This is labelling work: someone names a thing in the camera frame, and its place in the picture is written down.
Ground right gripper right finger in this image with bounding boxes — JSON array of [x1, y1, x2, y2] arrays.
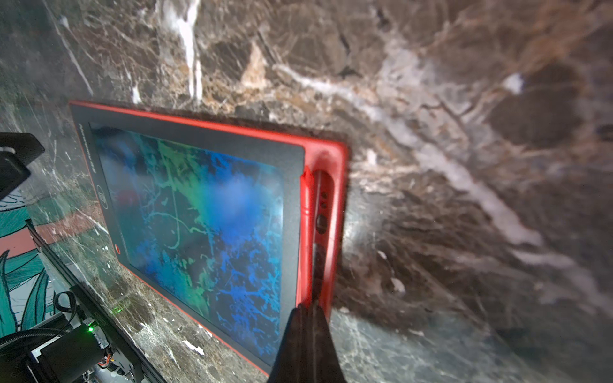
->
[[311, 301, 346, 383]]

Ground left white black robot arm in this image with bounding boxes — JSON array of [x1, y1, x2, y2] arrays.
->
[[1, 222, 149, 382]]

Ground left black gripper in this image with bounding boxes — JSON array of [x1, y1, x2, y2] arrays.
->
[[0, 132, 45, 199]]

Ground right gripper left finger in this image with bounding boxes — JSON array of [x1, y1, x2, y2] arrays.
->
[[268, 304, 309, 383]]

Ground red LCD writing tablet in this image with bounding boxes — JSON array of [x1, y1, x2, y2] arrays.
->
[[70, 101, 348, 382]]

